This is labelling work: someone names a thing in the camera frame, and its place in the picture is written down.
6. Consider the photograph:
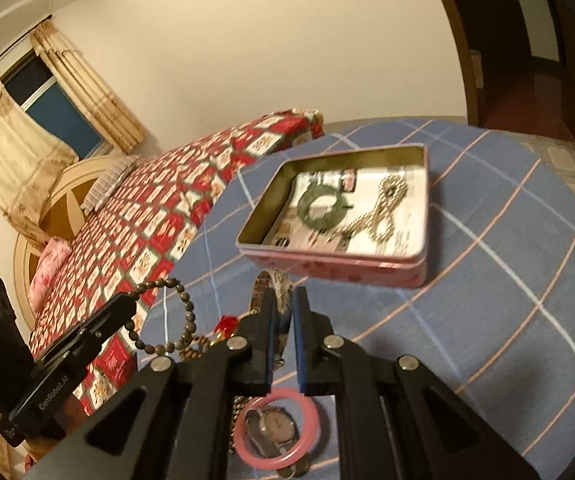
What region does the silver bead necklace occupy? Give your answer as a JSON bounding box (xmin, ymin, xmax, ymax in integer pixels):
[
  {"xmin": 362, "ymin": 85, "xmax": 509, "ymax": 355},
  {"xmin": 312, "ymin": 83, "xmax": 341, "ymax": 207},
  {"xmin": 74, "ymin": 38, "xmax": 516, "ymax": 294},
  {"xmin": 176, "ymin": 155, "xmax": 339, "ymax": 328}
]
[{"xmin": 337, "ymin": 175, "xmax": 411, "ymax": 245}]

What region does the striped pillow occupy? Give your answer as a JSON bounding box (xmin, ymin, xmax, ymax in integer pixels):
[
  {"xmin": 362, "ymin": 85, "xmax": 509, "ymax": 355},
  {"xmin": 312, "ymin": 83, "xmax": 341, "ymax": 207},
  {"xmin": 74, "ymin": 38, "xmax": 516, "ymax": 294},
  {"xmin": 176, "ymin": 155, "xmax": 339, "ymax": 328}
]
[{"xmin": 82, "ymin": 155, "xmax": 141, "ymax": 211}]

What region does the brown bead bracelet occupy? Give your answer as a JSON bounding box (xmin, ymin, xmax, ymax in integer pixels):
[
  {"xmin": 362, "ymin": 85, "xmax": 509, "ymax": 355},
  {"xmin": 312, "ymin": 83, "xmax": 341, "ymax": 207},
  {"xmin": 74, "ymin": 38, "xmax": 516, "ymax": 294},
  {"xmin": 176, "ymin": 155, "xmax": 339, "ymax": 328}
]
[{"xmin": 180, "ymin": 335, "xmax": 218, "ymax": 362}]

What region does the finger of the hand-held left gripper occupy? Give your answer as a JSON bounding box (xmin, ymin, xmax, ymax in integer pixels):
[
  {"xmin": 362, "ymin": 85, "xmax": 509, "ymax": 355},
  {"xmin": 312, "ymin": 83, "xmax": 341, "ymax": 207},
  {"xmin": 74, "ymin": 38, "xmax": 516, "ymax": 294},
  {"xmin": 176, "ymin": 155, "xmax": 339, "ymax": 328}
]
[{"xmin": 0, "ymin": 294, "xmax": 141, "ymax": 447}]

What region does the pink pillow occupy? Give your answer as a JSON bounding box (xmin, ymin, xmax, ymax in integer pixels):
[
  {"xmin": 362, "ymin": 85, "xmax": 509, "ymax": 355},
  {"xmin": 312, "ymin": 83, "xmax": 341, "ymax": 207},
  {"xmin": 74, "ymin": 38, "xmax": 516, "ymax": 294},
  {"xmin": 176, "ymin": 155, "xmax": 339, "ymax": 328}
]
[{"xmin": 28, "ymin": 236, "xmax": 73, "ymax": 322}]

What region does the dark bead bracelet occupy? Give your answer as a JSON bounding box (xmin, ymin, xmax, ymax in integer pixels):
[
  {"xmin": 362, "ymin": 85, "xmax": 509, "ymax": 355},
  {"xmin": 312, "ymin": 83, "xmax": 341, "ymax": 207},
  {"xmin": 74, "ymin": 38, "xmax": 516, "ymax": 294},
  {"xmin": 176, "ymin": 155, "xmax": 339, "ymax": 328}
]
[{"xmin": 122, "ymin": 277, "xmax": 198, "ymax": 356}]

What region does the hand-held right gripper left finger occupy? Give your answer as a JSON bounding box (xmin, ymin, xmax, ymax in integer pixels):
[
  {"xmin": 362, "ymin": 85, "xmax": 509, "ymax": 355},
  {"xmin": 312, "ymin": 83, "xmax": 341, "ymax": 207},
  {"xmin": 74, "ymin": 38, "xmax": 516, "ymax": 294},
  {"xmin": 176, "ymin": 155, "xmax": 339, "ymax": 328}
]
[{"xmin": 30, "ymin": 287, "xmax": 281, "ymax": 480}]

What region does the round wooden headboard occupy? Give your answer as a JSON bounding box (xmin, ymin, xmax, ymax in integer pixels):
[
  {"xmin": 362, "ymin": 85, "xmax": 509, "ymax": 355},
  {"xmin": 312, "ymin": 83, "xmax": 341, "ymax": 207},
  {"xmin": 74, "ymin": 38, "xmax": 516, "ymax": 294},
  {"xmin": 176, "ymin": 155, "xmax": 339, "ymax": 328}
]
[{"xmin": 14, "ymin": 156, "xmax": 118, "ymax": 321}]

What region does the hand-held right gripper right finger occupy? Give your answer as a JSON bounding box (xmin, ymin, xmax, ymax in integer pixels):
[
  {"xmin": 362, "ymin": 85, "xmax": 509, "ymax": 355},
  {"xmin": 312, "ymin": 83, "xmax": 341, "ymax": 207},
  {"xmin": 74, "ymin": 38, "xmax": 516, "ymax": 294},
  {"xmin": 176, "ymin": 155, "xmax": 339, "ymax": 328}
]
[{"xmin": 291, "ymin": 286, "xmax": 541, "ymax": 480}]

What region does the wristwatch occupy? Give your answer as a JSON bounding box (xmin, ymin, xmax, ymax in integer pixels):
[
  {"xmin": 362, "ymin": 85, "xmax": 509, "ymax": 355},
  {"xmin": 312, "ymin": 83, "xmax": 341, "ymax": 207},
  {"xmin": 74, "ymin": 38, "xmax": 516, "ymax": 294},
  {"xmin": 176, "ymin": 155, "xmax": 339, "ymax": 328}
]
[{"xmin": 245, "ymin": 406, "xmax": 313, "ymax": 479}]

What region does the red knotted cord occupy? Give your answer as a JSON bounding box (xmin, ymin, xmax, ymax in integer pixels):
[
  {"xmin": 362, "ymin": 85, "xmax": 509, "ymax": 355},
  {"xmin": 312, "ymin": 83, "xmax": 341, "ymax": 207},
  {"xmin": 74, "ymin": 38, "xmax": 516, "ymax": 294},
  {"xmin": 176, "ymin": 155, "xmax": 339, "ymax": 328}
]
[{"xmin": 215, "ymin": 315, "xmax": 242, "ymax": 342}]

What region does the window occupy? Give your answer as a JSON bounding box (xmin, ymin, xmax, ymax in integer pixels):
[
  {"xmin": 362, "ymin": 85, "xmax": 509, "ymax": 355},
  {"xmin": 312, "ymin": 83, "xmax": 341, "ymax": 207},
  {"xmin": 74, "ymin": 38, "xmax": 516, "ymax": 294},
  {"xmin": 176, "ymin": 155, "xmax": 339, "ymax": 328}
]
[{"xmin": 2, "ymin": 50, "xmax": 107, "ymax": 160}]

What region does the pink tin box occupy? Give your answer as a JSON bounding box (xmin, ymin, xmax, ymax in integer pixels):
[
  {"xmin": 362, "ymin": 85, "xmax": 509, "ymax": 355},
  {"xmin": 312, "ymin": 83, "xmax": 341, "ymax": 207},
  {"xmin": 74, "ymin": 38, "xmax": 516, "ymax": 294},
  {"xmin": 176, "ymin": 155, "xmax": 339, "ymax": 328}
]
[{"xmin": 236, "ymin": 144, "xmax": 429, "ymax": 289}]

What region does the red patterned bed blanket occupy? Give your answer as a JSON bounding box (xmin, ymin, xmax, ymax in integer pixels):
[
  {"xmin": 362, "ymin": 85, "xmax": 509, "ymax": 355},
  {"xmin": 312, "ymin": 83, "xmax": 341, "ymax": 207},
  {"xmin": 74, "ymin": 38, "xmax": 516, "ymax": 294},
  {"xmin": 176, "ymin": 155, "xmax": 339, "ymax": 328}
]
[{"xmin": 28, "ymin": 109, "xmax": 325, "ymax": 416}]

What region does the blue checked tablecloth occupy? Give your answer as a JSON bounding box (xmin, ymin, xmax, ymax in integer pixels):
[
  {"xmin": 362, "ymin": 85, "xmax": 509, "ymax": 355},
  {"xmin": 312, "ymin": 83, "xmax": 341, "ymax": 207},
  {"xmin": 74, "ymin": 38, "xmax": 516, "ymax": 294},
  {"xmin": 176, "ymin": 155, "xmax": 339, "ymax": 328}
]
[{"xmin": 138, "ymin": 119, "xmax": 575, "ymax": 480}]

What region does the brown door frame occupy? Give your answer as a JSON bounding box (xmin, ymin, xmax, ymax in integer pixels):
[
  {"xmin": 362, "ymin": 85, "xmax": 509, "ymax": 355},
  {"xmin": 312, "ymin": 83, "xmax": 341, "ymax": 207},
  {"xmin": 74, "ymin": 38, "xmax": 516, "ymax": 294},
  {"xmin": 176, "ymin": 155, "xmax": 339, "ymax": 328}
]
[{"xmin": 425, "ymin": 0, "xmax": 488, "ymax": 128}]

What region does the beige curtain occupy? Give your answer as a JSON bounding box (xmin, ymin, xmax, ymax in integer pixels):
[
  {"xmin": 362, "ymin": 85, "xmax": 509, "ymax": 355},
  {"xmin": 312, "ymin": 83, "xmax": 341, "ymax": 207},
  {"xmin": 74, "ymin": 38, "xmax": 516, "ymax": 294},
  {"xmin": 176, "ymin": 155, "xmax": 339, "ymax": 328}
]
[
  {"xmin": 30, "ymin": 22, "xmax": 148, "ymax": 155},
  {"xmin": 0, "ymin": 71, "xmax": 79, "ymax": 246}
]

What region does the pink bangle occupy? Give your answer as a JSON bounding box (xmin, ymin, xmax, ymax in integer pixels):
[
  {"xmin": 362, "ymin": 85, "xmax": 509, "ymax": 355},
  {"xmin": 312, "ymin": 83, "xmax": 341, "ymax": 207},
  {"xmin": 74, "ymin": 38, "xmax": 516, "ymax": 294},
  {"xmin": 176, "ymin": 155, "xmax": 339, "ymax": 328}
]
[{"xmin": 232, "ymin": 387, "xmax": 321, "ymax": 471}]

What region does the green jade bangle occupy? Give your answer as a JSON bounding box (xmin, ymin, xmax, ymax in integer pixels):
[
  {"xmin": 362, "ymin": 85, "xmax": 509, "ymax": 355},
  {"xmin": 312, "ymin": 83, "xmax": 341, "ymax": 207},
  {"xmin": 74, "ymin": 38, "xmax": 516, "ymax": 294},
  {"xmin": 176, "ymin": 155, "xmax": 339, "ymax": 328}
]
[{"xmin": 296, "ymin": 185, "xmax": 354, "ymax": 232}]

